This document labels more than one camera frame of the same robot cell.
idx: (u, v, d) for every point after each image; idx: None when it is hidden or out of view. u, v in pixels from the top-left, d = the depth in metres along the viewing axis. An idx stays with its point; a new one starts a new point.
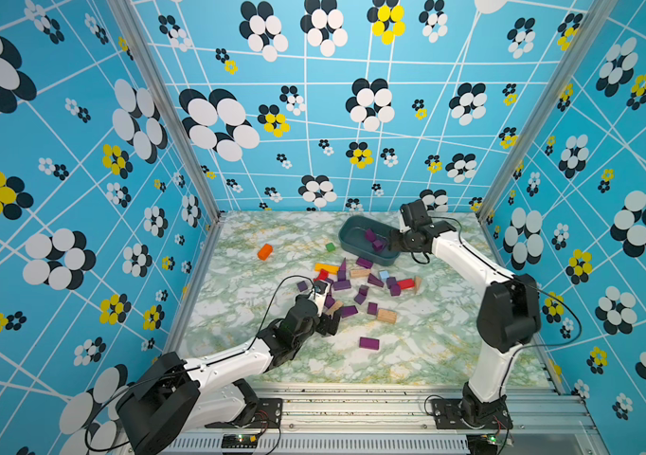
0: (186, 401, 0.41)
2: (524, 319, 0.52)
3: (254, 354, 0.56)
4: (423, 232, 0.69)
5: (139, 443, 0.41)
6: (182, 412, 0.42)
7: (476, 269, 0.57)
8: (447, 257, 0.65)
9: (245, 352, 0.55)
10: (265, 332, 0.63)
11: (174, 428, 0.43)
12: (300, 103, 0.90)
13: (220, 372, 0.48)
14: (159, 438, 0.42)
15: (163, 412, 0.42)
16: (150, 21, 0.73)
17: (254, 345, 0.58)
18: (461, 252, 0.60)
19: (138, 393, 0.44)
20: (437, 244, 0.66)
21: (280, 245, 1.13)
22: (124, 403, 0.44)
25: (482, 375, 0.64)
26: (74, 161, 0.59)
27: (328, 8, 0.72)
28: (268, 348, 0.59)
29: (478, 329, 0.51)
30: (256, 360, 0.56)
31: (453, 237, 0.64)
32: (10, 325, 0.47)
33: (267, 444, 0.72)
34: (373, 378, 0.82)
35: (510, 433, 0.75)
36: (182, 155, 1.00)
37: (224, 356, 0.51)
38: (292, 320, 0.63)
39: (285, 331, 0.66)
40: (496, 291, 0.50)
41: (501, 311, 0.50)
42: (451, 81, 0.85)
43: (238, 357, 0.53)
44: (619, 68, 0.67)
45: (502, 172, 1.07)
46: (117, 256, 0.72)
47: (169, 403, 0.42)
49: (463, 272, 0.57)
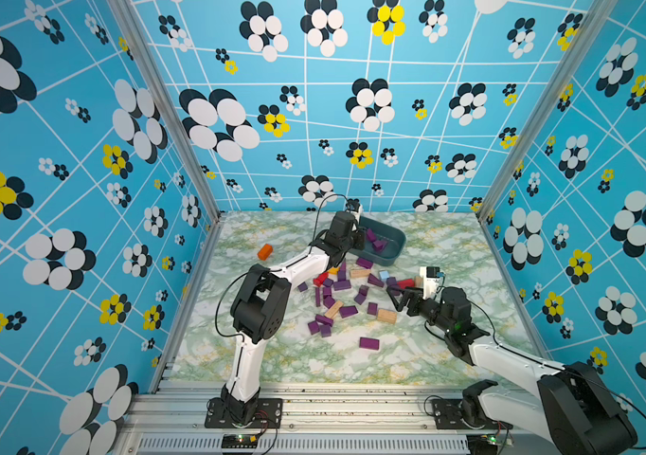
0: (283, 291, 0.54)
2: (604, 422, 0.42)
3: (314, 256, 0.67)
4: (460, 344, 0.66)
5: (260, 329, 0.55)
6: (281, 301, 0.54)
7: (523, 367, 0.51)
8: (488, 360, 0.60)
9: (309, 256, 0.66)
10: (317, 240, 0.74)
11: (278, 316, 0.55)
12: (300, 104, 0.91)
13: (296, 270, 0.60)
14: (272, 322, 0.54)
15: (270, 301, 0.54)
16: (150, 21, 0.73)
17: (313, 250, 0.69)
18: (502, 355, 0.56)
19: (244, 298, 0.56)
20: (475, 349, 0.62)
21: (280, 245, 1.13)
22: (237, 307, 0.57)
25: (503, 411, 0.60)
26: (74, 161, 0.59)
27: (328, 8, 0.72)
28: (323, 250, 0.70)
29: (556, 438, 0.45)
30: (317, 260, 0.66)
31: (488, 340, 0.62)
32: (10, 325, 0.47)
33: (265, 444, 0.72)
34: (373, 378, 0.82)
35: (510, 433, 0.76)
36: (182, 154, 1.00)
37: (296, 260, 0.63)
38: (336, 226, 0.75)
39: (331, 238, 0.78)
40: (552, 387, 0.44)
41: (570, 412, 0.42)
42: (451, 81, 0.85)
43: (303, 261, 0.63)
44: (619, 68, 0.67)
45: (502, 172, 1.07)
46: (117, 256, 0.72)
47: (272, 296, 0.54)
49: (510, 374, 0.55)
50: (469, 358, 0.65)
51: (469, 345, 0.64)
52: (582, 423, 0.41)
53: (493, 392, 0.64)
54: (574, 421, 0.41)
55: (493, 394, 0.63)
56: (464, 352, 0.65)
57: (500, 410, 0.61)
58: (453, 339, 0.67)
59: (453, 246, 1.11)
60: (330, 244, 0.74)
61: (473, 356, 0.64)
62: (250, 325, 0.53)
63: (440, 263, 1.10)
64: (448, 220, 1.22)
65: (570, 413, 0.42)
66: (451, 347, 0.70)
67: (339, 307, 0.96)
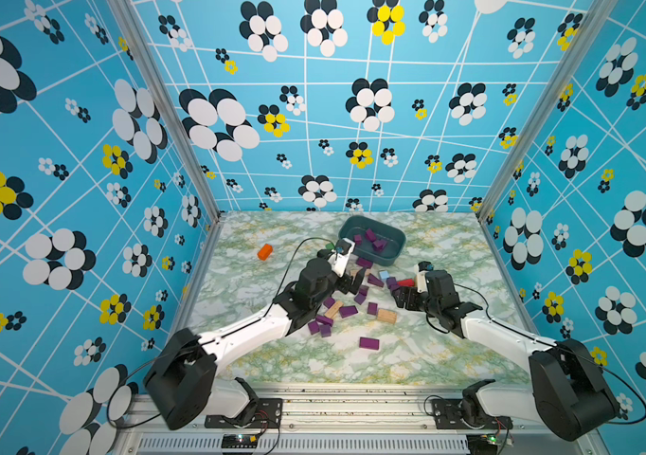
0: (205, 373, 0.41)
2: (590, 395, 0.43)
3: (271, 320, 0.55)
4: (452, 317, 0.66)
5: (169, 414, 0.42)
6: (203, 385, 0.42)
7: (514, 341, 0.52)
8: (480, 336, 0.60)
9: (261, 319, 0.54)
10: (281, 296, 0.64)
11: (199, 400, 0.44)
12: (300, 104, 0.91)
13: (236, 342, 0.48)
14: (188, 409, 0.43)
15: (186, 383, 0.42)
16: (150, 21, 0.73)
17: (270, 311, 0.57)
18: (495, 330, 0.56)
19: (160, 370, 0.44)
20: (468, 323, 0.62)
21: (280, 245, 1.13)
22: (149, 380, 0.45)
25: (499, 402, 0.60)
26: (74, 161, 0.59)
27: (328, 8, 0.72)
28: (285, 312, 0.58)
29: (541, 411, 0.49)
30: (275, 326, 0.55)
31: (480, 315, 0.62)
32: (10, 325, 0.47)
33: (266, 444, 0.72)
34: (373, 379, 0.81)
35: (510, 432, 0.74)
36: (182, 154, 1.00)
37: (240, 326, 0.51)
38: (305, 283, 0.60)
39: (299, 296, 0.65)
40: (544, 363, 0.44)
41: (559, 387, 0.42)
42: (451, 81, 0.85)
43: (253, 327, 0.52)
44: (619, 68, 0.67)
45: (502, 172, 1.07)
46: (117, 256, 0.72)
47: (188, 375, 0.42)
49: (501, 350, 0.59)
50: (460, 332, 0.66)
51: (461, 318, 0.64)
52: (569, 396, 0.42)
53: (490, 388, 0.65)
54: (562, 395, 0.42)
55: (490, 389, 0.64)
56: (456, 325, 0.66)
57: (497, 404, 0.61)
58: (442, 312, 0.70)
59: (453, 246, 1.11)
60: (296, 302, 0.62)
61: (464, 330, 0.64)
62: (158, 408, 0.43)
63: (439, 263, 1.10)
64: (448, 220, 1.22)
65: (559, 388, 0.42)
66: (443, 321, 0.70)
67: (339, 307, 0.96)
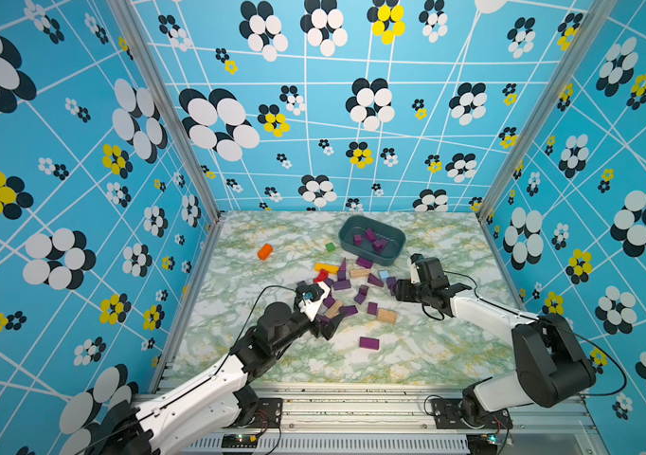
0: None
2: (569, 366, 0.45)
3: (223, 376, 0.53)
4: (440, 297, 0.69)
5: None
6: None
7: (498, 317, 0.54)
8: (468, 314, 0.62)
9: (213, 377, 0.52)
10: (239, 345, 0.59)
11: None
12: (300, 103, 0.90)
13: (177, 412, 0.46)
14: None
15: None
16: (150, 21, 0.73)
17: (224, 366, 0.54)
18: (481, 306, 0.58)
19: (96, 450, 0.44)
20: (457, 302, 0.65)
21: (280, 245, 1.13)
22: None
25: (492, 391, 0.62)
26: (73, 161, 0.59)
27: (328, 8, 0.72)
28: (241, 364, 0.56)
29: (521, 383, 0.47)
30: (226, 383, 0.52)
31: (469, 294, 0.64)
32: (10, 325, 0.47)
33: (267, 444, 0.72)
34: (373, 378, 0.82)
35: (510, 432, 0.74)
36: (182, 154, 1.00)
37: (187, 389, 0.49)
38: (262, 330, 0.55)
39: (260, 342, 0.62)
40: (525, 335, 0.46)
41: (539, 357, 0.44)
42: (451, 81, 0.85)
43: (203, 387, 0.50)
44: (619, 68, 0.67)
45: (502, 172, 1.07)
46: (117, 256, 0.72)
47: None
49: (487, 327, 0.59)
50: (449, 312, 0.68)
51: (450, 298, 0.66)
52: (547, 366, 0.44)
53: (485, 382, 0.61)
54: (541, 365, 0.44)
55: (483, 383, 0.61)
56: (445, 305, 0.68)
57: (493, 398, 0.62)
58: (432, 293, 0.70)
59: (453, 246, 1.11)
60: (257, 349, 0.60)
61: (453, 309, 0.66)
62: None
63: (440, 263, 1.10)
64: (448, 220, 1.22)
65: (539, 358, 0.44)
66: (433, 301, 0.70)
67: (339, 307, 0.96)
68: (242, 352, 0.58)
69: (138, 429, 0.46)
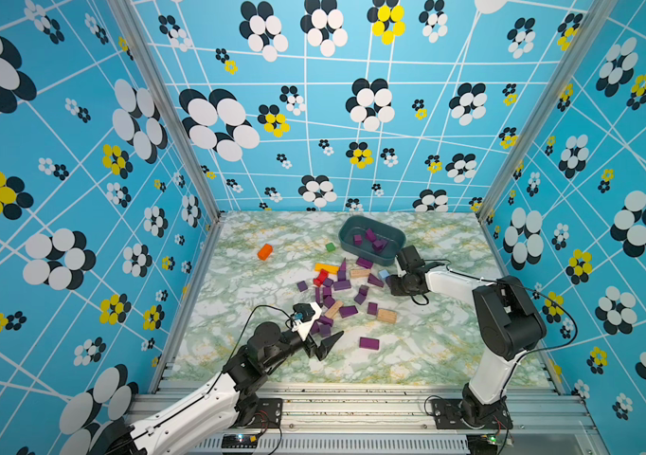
0: None
2: (523, 320, 0.51)
3: (215, 394, 0.54)
4: (419, 274, 0.74)
5: None
6: None
7: (464, 283, 0.60)
8: (440, 285, 0.69)
9: (206, 396, 0.53)
10: (231, 363, 0.61)
11: None
12: (300, 104, 0.91)
13: (171, 430, 0.47)
14: None
15: None
16: (150, 21, 0.73)
17: (217, 384, 0.56)
18: (450, 277, 0.65)
19: None
20: (429, 276, 0.71)
21: (280, 245, 1.13)
22: None
25: (483, 379, 0.63)
26: (74, 161, 0.59)
27: (328, 8, 0.72)
28: (232, 382, 0.57)
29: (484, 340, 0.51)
30: (219, 402, 0.54)
31: (440, 268, 0.71)
32: (10, 325, 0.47)
33: (267, 444, 0.72)
34: (373, 378, 0.82)
35: (510, 433, 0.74)
36: (182, 154, 1.00)
37: (180, 407, 0.51)
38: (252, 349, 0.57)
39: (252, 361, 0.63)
40: (483, 292, 0.52)
41: (493, 311, 0.51)
42: (451, 81, 0.86)
43: (195, 406, 0.51)
44: (619, 68, 0.67)
45: (503, 172, 1.07)
46: (117, 256, 0.72)
47: None
49: (457, 295, 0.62)
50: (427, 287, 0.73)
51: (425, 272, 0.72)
52: (502, 319, 0.50)
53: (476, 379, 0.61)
54: (496, 318, 0.51)
55: (475, 377, 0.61)
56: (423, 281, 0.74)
57: (485, 386, 0.63)
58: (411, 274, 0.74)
59: (453, 246, 1.11)
60: (249, 367, 0.61)
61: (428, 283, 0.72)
62: None
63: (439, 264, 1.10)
64: (448, 220, 1.22)
65: (494, 312, 0.51)
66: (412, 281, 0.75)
67: (339, 307, 0.96)
68: (234, 371, 0.59)
69: (133, 446, 0.47)
